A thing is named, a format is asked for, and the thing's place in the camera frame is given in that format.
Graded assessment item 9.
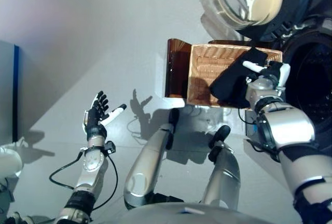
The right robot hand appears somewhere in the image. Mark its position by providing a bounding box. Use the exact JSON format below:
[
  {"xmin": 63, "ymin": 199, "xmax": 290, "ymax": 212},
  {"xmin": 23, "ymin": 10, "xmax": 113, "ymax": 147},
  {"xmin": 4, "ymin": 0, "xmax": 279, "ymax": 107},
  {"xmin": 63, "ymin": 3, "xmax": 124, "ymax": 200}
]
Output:
[{"xmin": 242, "ymin": 59, "xmax": 292, "ymax": 89}]

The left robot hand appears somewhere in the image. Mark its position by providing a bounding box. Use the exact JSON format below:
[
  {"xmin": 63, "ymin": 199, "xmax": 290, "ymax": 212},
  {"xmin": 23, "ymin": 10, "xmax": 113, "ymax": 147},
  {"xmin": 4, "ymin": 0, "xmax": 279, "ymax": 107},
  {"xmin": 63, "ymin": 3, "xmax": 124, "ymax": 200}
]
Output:
[{"xmin": 82, "ymin": 91, "xmax": 128, "ymax": 138}]

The black rectangular cloth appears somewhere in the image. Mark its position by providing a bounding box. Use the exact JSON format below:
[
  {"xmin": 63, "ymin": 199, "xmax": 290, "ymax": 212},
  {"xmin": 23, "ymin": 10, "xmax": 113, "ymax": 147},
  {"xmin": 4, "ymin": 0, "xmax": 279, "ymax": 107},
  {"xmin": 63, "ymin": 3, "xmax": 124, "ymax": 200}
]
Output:
[{"xmin": 209, "ymin": 47, "xmax": 269, "ymax": 109}]

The dark washing machine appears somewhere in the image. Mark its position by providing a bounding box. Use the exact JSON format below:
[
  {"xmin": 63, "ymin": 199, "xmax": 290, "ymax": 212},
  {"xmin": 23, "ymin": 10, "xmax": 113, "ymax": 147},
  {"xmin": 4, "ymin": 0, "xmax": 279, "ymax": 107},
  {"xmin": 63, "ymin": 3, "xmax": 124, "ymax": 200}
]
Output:
[{"xmin": 259, "ymin": 0, "xmax": 332, "ymax": 146}]

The rectangular wicker laundry basket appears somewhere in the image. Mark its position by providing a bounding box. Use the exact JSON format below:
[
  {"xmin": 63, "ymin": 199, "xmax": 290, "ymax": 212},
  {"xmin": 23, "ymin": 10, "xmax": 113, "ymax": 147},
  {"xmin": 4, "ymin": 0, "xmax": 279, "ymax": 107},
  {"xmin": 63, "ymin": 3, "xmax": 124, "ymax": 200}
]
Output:
[{"xmin": 186, "ymin": 43, "xmax": 284, "ymax": 109}]

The silver left robot leg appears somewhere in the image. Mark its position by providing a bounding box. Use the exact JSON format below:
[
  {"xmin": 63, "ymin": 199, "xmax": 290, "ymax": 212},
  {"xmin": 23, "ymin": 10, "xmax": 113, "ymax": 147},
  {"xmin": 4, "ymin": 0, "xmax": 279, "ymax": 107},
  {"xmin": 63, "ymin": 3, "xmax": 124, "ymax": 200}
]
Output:
[{"xmin": 123, "ymin": 109, "xmax": 181, "ymax": 209}]

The silver robot leg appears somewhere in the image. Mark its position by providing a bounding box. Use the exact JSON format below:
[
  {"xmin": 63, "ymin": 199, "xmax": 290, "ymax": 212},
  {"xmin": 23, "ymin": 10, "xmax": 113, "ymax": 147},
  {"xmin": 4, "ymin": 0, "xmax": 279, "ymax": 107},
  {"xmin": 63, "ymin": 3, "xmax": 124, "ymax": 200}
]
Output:
[
  {"xmin": 123, "ymin": 109, "xmax": 181, "ymax": 209},
  {"xmin": 199, "ymin": 125, "xmax": 241, "ymax": 211}
]

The round glass washer door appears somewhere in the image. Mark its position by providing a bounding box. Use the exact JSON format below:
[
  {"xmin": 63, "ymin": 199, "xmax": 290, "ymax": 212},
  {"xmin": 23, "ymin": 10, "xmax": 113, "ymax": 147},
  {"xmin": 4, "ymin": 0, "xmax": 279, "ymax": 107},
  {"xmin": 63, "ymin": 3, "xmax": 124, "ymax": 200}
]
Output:
[{"xmin": 199, "ymin": 0, "xmax": 316, "ymax": 41}]

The grey panel with black edge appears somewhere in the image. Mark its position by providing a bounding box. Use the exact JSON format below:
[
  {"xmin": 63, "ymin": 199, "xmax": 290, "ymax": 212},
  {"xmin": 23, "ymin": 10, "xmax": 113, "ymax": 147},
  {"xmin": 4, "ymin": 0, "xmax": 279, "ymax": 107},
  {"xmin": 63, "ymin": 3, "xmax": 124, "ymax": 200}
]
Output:
[{"xmin": 0, "ymin": 39, "xmax": 22, "ymax": 145}]

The white rounded equipment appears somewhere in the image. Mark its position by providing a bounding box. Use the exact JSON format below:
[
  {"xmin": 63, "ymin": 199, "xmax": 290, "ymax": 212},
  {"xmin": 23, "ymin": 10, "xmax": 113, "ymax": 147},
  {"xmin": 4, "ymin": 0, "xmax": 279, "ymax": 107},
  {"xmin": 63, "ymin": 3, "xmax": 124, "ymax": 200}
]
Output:
[{"xmin": 0, "ymin": 137, "xmax": 30, "ymax": 184}]

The brown glossy stool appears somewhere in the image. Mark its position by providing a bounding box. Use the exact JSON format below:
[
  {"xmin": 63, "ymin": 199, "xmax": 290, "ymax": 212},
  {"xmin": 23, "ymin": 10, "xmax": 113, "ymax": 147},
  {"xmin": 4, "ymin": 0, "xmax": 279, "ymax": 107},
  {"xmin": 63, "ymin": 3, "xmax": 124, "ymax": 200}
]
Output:
[{"xmin": 164, "ymin": 38, "xmax": 250, "ymax": 100}]

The silver right robot leg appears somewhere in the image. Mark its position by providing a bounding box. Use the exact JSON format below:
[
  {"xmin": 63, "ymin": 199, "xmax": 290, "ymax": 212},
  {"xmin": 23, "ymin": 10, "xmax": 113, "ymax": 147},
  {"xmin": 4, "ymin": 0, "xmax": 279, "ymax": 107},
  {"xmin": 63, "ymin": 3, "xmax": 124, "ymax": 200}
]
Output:
[{"xmin": 199, "ymin": 125, "xmax": 241, "ymax": 211}]

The thin white floor cable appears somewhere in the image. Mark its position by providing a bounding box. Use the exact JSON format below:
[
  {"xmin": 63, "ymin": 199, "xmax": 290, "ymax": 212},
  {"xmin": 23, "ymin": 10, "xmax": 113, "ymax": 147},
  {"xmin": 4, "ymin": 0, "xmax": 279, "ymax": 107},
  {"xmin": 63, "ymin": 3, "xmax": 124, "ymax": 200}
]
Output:
[{"xmin": 127, "ymin": 116, "xmax": 149, "ymax": 139}]

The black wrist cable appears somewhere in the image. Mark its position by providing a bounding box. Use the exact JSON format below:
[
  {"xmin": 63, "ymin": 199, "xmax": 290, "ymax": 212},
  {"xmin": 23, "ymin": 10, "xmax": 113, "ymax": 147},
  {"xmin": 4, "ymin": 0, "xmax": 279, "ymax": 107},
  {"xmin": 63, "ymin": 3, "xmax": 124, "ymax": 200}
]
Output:
[{"xmin": 49, "ymin": 147, "xmax": 119, "ymax": 211}]

